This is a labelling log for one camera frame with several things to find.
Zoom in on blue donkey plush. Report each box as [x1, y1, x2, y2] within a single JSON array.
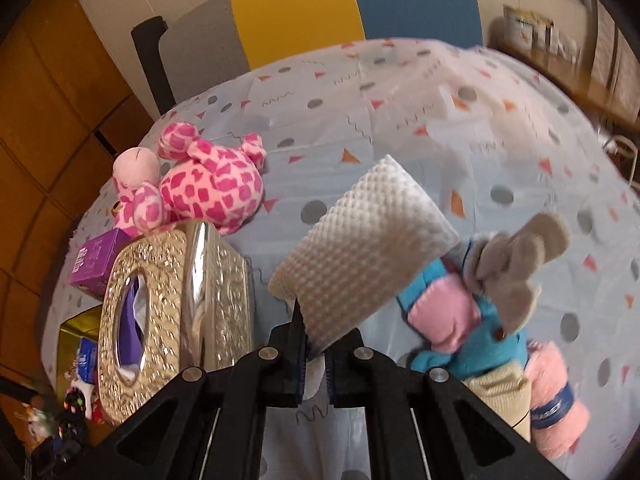
[[397, 210, 573, 378]]

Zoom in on row of tin cans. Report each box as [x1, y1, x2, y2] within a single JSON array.
[[502, 4, 583, 61]]

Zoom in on grey yellow blue sofa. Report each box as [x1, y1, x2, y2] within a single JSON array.
[[131, 0, 485, 116]]

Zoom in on beige rolled towel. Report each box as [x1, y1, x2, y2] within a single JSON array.
[[462, 360, 533, 443]]

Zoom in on blue packet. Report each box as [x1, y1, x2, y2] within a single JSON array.
[[75, 337, 101, 381]]

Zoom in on pink spotted giraffe plush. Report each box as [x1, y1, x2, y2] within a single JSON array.
[[111, 121, 267, 237]]

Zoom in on pink dishcloth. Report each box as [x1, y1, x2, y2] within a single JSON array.
[[522, 340, 592, 461]]

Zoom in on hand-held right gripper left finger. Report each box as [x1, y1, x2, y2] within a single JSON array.
[[87, 300, 307, 480]]

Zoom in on wooden wardrobe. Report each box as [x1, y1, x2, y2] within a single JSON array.
[[0, 0, 161, 461]]

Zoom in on patterned curtain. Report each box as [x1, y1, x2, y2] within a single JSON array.
[[582, 0, 640, 116]]

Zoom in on white towel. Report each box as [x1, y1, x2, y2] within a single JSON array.
[[267, 155, 460, 351]]

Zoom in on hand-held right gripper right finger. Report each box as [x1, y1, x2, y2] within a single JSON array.
[[324, 327, 571, 480]]

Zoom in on wooden desk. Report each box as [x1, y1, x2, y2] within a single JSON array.
[[487, 35, 640, 131]]

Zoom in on red doll plush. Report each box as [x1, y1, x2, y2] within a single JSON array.
[[64, 379, 103, 422]]

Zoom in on embossed metallic tissue box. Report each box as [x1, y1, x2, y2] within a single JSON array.
[[97, 221, 256, 423]]

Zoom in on white round hoop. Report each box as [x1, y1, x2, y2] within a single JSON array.
[[602, 135, 638, 181]]

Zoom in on gold tin box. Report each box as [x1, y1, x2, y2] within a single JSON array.
[[59, 305, 108, 426]]

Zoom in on purple carton box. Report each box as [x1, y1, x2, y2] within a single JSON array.
[[67, 227, 133, 296]]

